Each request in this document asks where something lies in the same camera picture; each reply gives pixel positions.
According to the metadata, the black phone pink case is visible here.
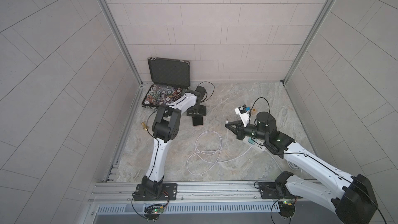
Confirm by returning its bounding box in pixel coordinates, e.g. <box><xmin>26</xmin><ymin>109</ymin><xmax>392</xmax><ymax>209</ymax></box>
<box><xmin>192</xmin><ymin>114</ymin><xmax>204</xmax><ymax>126</ymax></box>

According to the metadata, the white charging cable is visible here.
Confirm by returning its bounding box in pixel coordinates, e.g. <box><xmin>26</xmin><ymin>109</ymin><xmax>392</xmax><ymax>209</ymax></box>
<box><xmin>186</xmin><ymin>119</ymin><xmax>254</xmax><ymax>176</ymax></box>

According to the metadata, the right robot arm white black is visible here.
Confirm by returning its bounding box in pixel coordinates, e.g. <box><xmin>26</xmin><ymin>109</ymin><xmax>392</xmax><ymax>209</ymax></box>
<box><xmin>225</xmin><ymin>108</ymin><xmax>379</xmax><ymax>224</ymax></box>

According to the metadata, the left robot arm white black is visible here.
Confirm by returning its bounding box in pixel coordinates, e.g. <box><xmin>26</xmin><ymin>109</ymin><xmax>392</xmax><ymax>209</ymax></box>
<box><xmin>142</xmin><ymin>86</ymin><xmax>207</xmax><ymax>197</ymax></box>

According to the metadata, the white power strip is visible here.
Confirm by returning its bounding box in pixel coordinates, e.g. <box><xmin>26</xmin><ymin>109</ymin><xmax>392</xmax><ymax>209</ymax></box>
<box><xmin>247</xmin><ymin>138</ymin><xmax>265</xmax><ymax>152</ymax></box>

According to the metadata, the black case of poker chips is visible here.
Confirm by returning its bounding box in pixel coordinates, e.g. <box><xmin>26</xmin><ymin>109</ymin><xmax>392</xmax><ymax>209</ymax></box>
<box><xmin>142</xmin><ymin>57</ymin><xmax>191</xmax><ymax>109</ymax></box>

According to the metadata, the gold chess piece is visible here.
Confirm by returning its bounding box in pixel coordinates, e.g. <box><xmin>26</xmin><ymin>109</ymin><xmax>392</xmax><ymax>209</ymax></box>
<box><xmin>142</xmin><ymin>122</ymin><xmax>148</xmax><ymax>131</ymax></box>

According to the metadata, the right circuit board with LED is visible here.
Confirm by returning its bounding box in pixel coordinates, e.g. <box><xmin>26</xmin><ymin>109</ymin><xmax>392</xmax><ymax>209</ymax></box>
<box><xmin>278</xmin><ymin>201</ymin><xmax>295</xmax><ymax>218</ymax></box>

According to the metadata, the circuit board with led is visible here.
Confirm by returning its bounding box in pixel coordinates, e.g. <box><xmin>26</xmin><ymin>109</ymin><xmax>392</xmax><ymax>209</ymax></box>
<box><xmin>144</xmin><ymin>204</ymin><xmax>165</xmax><ymax>220</ymax></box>
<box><xmin>278</xmin><ymin>201</ymin><xmax>295</xmax><ymax>218</ymax></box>

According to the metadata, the left circuit board with LED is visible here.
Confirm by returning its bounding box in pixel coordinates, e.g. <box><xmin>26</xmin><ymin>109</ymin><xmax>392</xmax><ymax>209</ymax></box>
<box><xmin>144</xmin><ymin>204</ymin><xmax>165</xmax><ymax>220</ymax></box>

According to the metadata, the white power strip cord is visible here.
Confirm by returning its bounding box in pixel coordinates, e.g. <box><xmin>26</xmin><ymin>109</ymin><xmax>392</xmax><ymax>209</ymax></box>
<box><xmin>270</xmin><ymin>152</ymin><xmax>301</xmax><ymax>172</ymax></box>

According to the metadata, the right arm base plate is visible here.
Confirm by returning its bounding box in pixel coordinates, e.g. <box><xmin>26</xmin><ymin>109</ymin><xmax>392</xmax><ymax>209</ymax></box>
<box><xmin>254</xmin><ymin>181</ymin><xmax>302</xmax><ymax>200</ymax></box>

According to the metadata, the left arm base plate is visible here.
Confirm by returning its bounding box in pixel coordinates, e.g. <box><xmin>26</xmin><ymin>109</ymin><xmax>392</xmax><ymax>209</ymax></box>
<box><xmin>133</xmin><ymin>183</ymin><xmax>178</xmax><ymax>201</ymax></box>

